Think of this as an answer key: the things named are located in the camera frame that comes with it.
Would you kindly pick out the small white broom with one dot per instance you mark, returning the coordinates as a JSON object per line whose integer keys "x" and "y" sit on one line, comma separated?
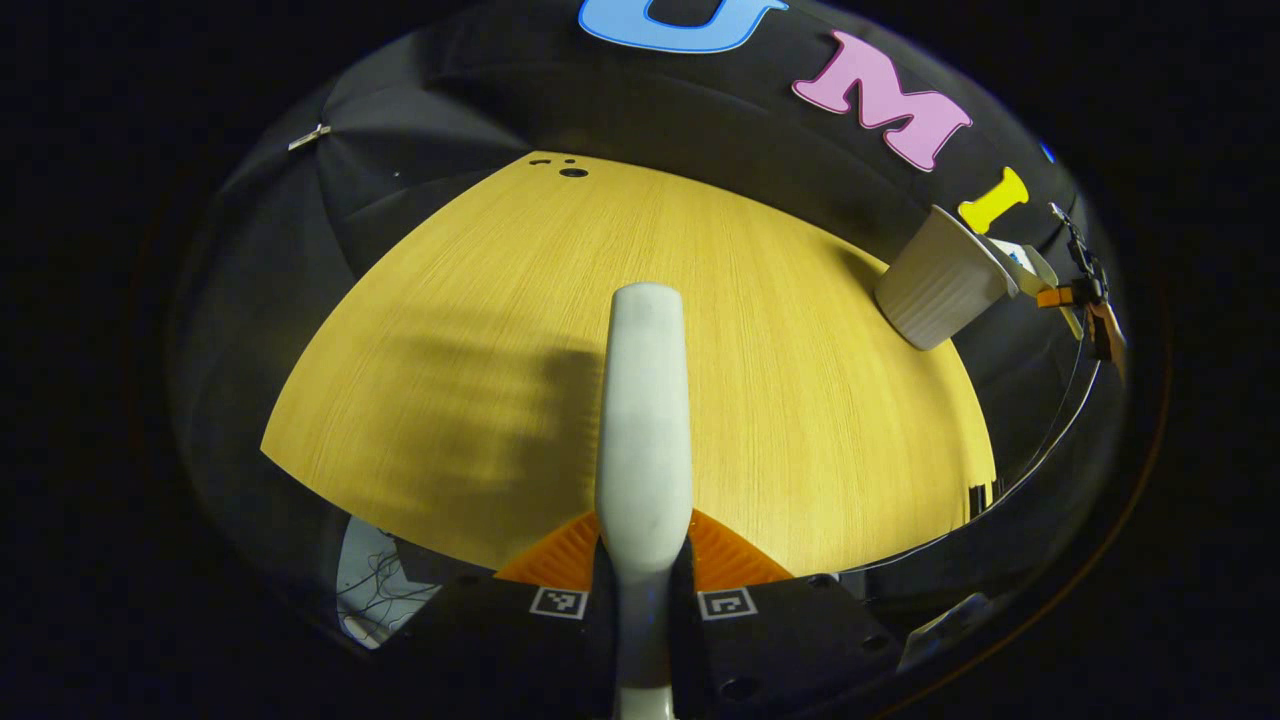
{"x": 645, "y": 420}

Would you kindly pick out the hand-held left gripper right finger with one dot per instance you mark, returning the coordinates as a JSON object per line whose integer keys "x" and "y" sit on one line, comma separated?
{"x": 780, "y": 650}

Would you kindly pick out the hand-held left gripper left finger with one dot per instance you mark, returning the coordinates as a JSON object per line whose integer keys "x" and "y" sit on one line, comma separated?
{"x": 500, "y": 650}

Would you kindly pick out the black backdrop cloth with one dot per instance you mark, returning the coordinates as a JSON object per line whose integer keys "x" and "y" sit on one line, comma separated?
{"x": 430, "y": 120}

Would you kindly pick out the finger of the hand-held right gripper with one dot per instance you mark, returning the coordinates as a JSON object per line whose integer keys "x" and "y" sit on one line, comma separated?
{"x": 1052, "y": 296}
{"x": 1105, "y": 335}

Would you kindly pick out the white dustpan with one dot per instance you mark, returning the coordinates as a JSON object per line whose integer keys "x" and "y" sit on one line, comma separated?
{"x": 1040, "y": 265}

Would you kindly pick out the silver metal clip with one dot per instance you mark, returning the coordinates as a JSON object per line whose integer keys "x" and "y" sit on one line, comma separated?
{"x": 309, "y": 137}

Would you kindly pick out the white ribbed garbage bin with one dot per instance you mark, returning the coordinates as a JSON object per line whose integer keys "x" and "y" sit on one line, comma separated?
{"x": 940, "y": 290}

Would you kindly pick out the wooden desktop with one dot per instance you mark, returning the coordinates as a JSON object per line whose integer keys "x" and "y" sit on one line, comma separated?
{"x": 450, "y": 380}

